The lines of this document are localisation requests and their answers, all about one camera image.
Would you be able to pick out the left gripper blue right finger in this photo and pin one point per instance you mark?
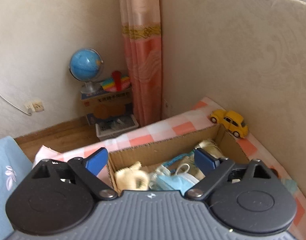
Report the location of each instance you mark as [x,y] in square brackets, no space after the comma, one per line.
[216,172]

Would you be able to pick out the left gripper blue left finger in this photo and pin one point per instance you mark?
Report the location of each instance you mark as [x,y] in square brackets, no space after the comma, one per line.
[86,171]

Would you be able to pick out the cream sachet with cord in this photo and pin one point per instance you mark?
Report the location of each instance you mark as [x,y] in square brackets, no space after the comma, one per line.
[210,147]

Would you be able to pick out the blue face mask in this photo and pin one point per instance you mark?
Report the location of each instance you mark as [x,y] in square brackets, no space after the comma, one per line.
[180,181]

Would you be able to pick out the cream woven scrunchie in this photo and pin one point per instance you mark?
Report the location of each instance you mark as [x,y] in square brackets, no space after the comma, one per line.
[132,178]

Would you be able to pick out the cream pouch blue tassel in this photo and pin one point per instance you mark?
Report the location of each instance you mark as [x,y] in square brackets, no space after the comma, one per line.
[182,159]

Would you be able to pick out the blue patterned sachet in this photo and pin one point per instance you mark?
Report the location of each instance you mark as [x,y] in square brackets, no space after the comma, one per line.
[153,176]

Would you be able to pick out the blue plush doll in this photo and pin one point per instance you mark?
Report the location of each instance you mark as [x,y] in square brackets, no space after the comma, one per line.
[290,185]

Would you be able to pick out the black white pen box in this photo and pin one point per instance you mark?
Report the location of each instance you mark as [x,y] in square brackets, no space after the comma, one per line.
[63,171]

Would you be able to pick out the cardboard box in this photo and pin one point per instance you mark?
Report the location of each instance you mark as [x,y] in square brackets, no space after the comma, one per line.
[153,154]

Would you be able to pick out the white storage tray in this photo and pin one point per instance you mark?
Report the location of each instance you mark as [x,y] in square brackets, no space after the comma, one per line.
[117,126]

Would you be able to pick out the yellow toy car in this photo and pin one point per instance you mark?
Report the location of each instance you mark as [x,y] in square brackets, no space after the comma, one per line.
[232,121]

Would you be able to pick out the orange checkered tablecloth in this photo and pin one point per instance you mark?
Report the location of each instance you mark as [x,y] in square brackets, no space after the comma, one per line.
[190,121]

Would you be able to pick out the dark brown hair scrunchie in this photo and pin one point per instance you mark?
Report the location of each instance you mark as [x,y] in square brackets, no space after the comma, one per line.
[273,173]

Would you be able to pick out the orange printed carton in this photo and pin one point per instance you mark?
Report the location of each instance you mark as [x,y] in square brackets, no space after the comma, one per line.
[102,105]

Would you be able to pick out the blue embroidered pillow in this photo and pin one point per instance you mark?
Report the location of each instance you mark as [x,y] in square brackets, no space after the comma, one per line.
[14,166]

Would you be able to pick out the rainbow pop toy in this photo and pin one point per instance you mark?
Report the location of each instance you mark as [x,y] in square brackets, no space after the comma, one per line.
[116,83]

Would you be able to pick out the blue desk globe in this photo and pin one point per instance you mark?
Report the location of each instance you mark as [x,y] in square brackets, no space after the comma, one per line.
[86,65]

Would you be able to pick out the peach patterned curtain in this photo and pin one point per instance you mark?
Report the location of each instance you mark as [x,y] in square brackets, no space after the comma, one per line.
[141,29]

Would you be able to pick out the wall power socket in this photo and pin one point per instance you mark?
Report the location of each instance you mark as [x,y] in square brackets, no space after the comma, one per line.
[34,106]

